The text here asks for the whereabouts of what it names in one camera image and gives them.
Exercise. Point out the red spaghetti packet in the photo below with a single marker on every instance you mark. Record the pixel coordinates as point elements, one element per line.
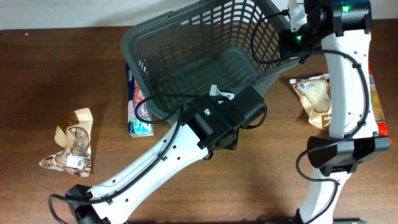
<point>376,105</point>

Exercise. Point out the brown white snack bag left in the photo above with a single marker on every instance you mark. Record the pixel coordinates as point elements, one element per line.
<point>73,134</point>

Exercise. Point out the grey plastic shopping basket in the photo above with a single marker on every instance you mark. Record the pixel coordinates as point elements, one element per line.
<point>230,44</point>

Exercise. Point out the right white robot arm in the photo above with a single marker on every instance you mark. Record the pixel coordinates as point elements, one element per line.
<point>341,31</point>

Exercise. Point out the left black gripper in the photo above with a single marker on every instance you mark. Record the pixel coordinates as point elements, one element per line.
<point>234,146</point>

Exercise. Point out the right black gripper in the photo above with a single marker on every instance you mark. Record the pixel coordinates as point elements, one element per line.
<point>285,37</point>

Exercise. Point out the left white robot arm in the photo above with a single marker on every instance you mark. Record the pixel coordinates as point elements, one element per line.
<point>207,124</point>

